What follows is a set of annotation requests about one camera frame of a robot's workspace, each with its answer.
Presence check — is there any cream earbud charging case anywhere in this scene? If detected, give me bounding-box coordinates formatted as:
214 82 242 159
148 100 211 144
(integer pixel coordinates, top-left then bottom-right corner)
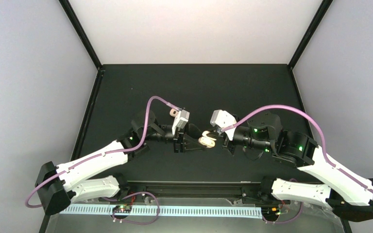
198 131 217 148

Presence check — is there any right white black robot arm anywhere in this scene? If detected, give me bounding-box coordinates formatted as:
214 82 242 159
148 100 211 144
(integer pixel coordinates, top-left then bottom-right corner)
210 109 373 222

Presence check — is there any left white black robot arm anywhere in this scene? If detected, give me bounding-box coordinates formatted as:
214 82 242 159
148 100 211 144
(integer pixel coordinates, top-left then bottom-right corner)
35 109 205 216

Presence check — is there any small circuit board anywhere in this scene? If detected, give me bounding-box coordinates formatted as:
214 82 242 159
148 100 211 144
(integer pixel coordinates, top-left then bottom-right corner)
112 205 132 215

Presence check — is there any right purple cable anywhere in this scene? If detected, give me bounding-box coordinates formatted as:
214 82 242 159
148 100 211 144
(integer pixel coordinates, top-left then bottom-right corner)
220 104 373 225

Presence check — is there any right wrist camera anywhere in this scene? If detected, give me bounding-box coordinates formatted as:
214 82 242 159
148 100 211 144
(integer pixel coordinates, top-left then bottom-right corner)
210 110 237 129

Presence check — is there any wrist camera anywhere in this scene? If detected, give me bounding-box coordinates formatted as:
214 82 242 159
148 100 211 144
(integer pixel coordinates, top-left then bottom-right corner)
210 110 237 129
171 109 190 135

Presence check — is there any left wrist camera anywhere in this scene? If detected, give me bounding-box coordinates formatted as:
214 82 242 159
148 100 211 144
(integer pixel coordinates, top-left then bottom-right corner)
171 109 190 135

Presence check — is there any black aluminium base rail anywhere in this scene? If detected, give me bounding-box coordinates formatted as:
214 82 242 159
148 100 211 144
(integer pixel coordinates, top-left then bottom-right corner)
54 181 290 203

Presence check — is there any white slotted cable duct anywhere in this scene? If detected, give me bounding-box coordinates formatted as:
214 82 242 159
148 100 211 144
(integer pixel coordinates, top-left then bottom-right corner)
60 204 262 219

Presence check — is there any right frame post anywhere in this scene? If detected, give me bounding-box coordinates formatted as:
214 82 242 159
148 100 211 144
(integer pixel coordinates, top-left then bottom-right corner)
287 0 333 71

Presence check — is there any frame post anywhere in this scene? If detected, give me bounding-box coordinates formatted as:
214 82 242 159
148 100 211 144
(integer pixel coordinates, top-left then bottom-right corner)
287 0 333 71
59 0 102 70

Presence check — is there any left frame post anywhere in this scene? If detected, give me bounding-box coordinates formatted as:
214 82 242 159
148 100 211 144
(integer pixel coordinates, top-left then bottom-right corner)
59 0 102 70

